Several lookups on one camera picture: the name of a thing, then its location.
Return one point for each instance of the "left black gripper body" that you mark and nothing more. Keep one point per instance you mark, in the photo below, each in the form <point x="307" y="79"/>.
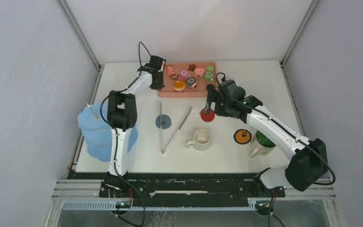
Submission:
<point x="159" y="84"/>

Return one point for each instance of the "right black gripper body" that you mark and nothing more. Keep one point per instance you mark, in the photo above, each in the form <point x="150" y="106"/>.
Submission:
<point x="222" y="107"/>

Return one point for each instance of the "metal serving tongs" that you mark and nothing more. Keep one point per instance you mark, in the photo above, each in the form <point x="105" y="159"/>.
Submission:
<point x="167" y="136"/>

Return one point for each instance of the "blue three-tier cake stand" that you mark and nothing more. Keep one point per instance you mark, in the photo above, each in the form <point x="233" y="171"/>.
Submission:
<point x="97" y="134"/>

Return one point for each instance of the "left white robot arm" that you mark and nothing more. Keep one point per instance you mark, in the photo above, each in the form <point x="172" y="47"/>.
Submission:
<point x="122" y="112"/>

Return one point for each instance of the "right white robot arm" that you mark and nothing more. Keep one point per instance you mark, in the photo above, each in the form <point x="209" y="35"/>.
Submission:
<point x="307" y="158"/>

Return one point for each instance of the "black round cookie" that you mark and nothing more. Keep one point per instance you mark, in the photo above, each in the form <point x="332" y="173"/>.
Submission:
<point x="210" y="87"/>

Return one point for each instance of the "green swirl roll cake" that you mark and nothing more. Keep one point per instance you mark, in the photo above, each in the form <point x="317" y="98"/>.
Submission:
<point x="208" y="76"/>

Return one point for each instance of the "pink cake slice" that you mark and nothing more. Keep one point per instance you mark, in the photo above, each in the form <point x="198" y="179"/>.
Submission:
<point x="169" y="70"/>

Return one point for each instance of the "green round macaron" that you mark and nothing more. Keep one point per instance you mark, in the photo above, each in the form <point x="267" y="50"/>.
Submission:
<point x="210" y="68"/>

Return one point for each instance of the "brown swirl roll cake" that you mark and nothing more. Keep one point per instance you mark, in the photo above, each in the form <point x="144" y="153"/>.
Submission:
<point x="191" y="83"/>

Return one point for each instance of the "iced star cookie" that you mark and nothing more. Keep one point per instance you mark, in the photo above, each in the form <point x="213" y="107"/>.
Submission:
<point x="174" y="76"/>

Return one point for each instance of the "light pink swirl roll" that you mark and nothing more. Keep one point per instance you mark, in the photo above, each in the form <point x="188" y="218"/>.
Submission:
<point x="199" y="72"/>

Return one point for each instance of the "red round coaster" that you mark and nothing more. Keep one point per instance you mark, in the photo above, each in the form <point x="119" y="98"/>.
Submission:
<point x="207" y="117"/>

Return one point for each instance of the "brown star cookie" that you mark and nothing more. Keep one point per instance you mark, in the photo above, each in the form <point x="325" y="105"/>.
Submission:
<point x="192" y="67"/>

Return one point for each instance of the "pink dessert tray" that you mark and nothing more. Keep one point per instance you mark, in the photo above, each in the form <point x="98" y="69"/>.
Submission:
<point x="199" y="91"/>

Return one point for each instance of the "pink swirl roll cake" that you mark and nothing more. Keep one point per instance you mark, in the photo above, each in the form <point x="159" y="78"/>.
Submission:
<point x="184" y="74"/>

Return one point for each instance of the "orange glazed donut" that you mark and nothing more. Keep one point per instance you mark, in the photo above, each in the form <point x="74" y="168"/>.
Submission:
<point x="179" y="85"/>

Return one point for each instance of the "orange round coaster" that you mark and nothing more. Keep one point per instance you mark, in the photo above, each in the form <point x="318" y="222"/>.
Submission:
<point x="242" y="136"/>

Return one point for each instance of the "cream ceramic mug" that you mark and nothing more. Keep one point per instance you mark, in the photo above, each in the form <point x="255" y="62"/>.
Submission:
<point x="201" y="140"/>

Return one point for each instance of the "floral mug green inside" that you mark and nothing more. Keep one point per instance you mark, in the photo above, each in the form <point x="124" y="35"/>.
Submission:
<point x="261" y="145"/>

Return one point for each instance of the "blue-grey round coaster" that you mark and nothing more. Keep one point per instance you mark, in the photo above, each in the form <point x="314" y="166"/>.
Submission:
<point x="163" y="121"/>

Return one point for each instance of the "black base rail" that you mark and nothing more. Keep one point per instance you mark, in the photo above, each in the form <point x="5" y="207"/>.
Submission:
<point x="184" y="190"/>

